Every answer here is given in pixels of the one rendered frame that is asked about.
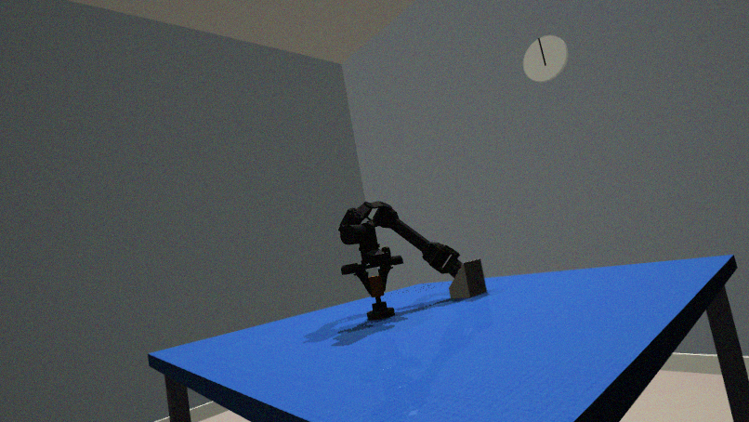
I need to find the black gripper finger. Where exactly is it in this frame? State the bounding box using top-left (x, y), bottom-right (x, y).
top-left (378, 267), bottom-right (393, 292)
top-left (354, 271), bottom-right (372, 295)

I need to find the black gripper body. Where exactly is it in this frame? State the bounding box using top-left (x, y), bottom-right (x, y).
top-left (341, 241), bottom-right (403, 275)

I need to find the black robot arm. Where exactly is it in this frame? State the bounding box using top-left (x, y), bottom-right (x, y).
top-left (338, 201), bottom-right (463, 278)

